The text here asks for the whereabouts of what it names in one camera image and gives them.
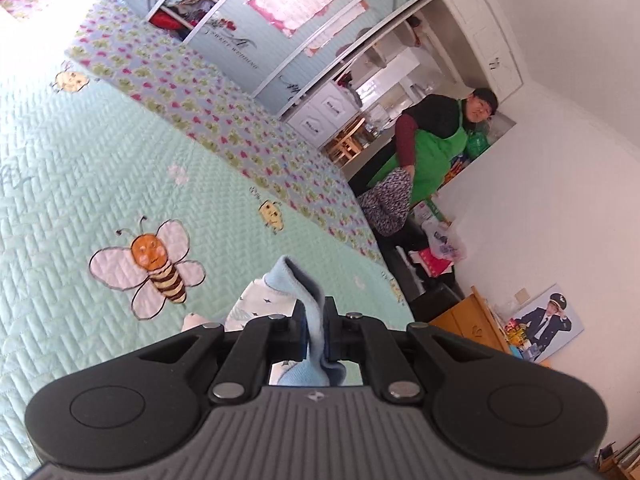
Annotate white plastic bag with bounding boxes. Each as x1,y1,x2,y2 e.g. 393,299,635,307
422,217,468,263

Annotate uniformed child portrait photo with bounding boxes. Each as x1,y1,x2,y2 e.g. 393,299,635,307
507,284,585,363

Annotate green and white carton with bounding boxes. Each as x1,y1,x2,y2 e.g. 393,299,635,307
417,197,446,226

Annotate wooden chair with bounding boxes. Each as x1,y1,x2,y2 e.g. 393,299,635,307
325,117,368,166

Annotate black armchair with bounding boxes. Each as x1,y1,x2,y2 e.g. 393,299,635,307
347,160,466,326

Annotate pile of clothes in wardrobe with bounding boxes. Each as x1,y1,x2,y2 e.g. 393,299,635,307
150,0,241,38

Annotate wooden desk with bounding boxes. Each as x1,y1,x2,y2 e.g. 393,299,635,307
427,285,551,367

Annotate white star-print garment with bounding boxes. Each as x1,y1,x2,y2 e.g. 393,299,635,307
181,255,348,388

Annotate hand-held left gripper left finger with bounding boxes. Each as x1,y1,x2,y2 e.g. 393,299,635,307
140,300,307,406

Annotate sliding-door wardrobe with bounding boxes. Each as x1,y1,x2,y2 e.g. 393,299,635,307
97,0,433,116

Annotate green bag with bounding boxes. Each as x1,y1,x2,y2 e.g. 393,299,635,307
465,130,491,157

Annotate green bee-print quilt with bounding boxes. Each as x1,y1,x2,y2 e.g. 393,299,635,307
0,0,416,480

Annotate white overhead cabinets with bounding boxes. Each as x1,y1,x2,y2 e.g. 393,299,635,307
415,0,526,106

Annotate narrow pink-bordered poster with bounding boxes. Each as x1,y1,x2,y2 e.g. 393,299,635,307
302,2,368,58

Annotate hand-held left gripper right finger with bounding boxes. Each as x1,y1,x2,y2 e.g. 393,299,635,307
322,296,501,406

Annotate dark patterned garment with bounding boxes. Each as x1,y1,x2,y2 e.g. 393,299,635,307
360,167,416,236

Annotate white drawer cabinet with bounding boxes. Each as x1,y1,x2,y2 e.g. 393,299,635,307
287,82,361,148

